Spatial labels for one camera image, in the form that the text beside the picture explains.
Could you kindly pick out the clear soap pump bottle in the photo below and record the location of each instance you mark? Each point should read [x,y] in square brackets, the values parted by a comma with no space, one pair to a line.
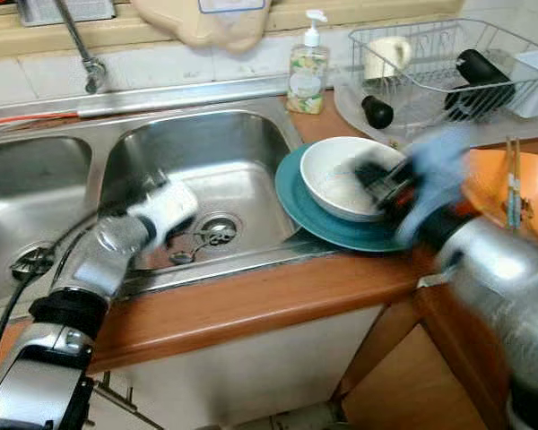
[308,81]

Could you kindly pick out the grey dish rack tray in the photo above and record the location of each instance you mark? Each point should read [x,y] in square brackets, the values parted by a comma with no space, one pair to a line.
[448,131]

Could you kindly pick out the white cabinet door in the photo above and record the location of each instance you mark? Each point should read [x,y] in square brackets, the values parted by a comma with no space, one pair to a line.
[251,376]

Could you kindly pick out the grey metal window grille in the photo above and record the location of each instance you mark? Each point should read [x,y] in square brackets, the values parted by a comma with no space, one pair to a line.
[67,9]

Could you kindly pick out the beige hanging cloth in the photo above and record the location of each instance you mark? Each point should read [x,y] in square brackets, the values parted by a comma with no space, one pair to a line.
[206,29]

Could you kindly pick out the white bowl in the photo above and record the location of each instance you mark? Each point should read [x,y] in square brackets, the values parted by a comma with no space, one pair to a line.
[332,188]

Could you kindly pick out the black tumbler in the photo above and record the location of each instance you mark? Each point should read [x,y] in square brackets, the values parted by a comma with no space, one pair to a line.
[480,76]

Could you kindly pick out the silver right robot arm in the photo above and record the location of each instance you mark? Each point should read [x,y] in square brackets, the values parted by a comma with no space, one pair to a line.
[502,287]

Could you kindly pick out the metal sink drain strainer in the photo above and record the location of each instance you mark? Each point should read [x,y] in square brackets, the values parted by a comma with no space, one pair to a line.
[34,262]
[222,226]

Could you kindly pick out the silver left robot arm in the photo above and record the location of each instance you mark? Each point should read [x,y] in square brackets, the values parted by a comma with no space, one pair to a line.
[36,376]

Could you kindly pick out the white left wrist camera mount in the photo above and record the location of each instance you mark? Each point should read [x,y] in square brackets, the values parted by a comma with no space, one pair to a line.
[166,210]

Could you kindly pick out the stainless steel double sink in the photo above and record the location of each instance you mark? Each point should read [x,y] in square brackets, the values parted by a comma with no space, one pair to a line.
[206,161]

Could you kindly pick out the white plastic container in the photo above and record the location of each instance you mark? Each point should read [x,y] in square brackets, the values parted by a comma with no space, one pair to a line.
[536,85]

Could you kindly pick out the brown cabinet door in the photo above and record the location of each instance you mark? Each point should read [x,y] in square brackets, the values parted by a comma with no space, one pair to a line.
[412,394]

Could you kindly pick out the small black cup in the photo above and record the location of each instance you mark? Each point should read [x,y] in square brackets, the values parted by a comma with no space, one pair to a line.
[377,112]

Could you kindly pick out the teal plate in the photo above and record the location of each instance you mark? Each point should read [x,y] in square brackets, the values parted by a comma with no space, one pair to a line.
[314,224]

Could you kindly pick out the orange bowl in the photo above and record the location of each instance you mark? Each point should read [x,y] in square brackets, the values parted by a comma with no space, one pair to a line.
[536,179]

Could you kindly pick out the metal sink faucet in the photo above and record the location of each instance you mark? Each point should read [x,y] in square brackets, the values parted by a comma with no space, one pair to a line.
[91,72]

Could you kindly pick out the cream mug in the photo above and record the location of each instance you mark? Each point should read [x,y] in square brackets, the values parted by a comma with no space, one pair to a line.
[386,58]

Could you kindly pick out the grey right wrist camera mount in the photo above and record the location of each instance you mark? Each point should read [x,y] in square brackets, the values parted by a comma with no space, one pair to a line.
[439,179]

